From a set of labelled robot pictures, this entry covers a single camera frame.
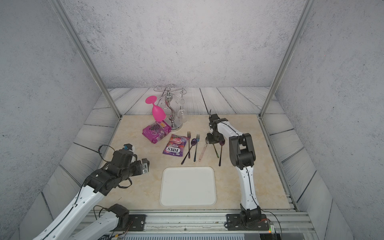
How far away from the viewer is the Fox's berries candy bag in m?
1.00

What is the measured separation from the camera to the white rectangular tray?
0.81 metres

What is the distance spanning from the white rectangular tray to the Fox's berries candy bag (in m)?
0.10

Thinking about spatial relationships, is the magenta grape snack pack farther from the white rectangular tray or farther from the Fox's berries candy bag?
the white rectangular tray

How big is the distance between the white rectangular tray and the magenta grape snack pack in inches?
9.1

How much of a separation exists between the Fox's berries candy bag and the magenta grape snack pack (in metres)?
0.06

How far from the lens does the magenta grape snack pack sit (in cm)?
104
